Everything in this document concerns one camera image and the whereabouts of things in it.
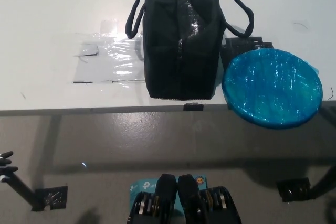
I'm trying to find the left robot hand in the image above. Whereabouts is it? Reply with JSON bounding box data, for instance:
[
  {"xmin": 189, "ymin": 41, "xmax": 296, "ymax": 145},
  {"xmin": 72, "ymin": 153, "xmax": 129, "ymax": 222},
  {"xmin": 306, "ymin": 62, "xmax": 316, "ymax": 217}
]
[{"xmin": 0, "ymin": 151, "xmax": 19, "ymax": 183}]

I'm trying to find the blue plate stack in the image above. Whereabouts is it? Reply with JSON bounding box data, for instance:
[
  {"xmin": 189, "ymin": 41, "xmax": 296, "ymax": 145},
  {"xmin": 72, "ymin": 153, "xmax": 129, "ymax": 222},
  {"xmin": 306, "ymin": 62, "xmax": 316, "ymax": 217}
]
[{"xmin": 222, "ymin": 48, "xmax": 323, "ymax": 131}]

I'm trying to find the teal tp-link box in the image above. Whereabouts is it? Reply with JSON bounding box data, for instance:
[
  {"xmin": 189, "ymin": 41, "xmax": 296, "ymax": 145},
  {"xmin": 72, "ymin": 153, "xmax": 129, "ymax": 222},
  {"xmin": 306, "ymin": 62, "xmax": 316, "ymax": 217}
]
[{"xmin": 129, "ymin": 175, "xmax": 209, "ymax": 216}]

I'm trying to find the grey tape patch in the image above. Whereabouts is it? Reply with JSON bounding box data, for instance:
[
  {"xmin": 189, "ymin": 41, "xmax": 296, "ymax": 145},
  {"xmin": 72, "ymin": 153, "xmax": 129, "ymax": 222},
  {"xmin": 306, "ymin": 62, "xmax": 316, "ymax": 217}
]
[{"xmin": 75, "ymin": 42, "xmax": 100, "ymax": 57}]

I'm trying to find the clear plastic sheet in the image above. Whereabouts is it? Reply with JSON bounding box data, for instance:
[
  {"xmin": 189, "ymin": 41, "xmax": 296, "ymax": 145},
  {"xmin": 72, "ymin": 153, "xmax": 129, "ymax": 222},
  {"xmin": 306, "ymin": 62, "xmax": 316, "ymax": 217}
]
[{"xmin": 72, "ymin": 31, "xmax": 146, "ymax": 84}]

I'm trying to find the small black tape strip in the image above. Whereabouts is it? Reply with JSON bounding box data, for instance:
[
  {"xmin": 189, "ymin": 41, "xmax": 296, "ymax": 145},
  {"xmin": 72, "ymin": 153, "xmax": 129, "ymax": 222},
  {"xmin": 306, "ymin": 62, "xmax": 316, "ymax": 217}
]
[{"xmin": 183, "ymin": 102, "xmax": 205, "ymax": 111}]

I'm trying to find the large black tape patch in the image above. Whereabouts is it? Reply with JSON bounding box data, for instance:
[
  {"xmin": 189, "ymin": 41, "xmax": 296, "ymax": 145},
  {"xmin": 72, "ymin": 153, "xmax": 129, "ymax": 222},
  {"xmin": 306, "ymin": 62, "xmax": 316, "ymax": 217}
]
[{"xmin": 221, "ymin": 36, "xmax": 274, "ymax": 70}]

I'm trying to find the black floor bracket left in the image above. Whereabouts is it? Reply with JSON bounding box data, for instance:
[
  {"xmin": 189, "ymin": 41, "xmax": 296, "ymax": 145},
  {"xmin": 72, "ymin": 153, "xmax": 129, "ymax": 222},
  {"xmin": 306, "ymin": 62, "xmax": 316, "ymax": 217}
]
[{"xmin": 31, "ymin": 185, "xmax": 68, "ymax": 212}]

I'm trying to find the black fabric bag with handles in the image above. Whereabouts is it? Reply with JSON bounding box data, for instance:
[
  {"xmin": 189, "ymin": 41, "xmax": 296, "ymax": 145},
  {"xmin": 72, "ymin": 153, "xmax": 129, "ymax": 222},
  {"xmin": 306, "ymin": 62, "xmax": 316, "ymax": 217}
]
[{"xmin": 124, "ymin": 0, "xmax": 255, "ymax": 102}]

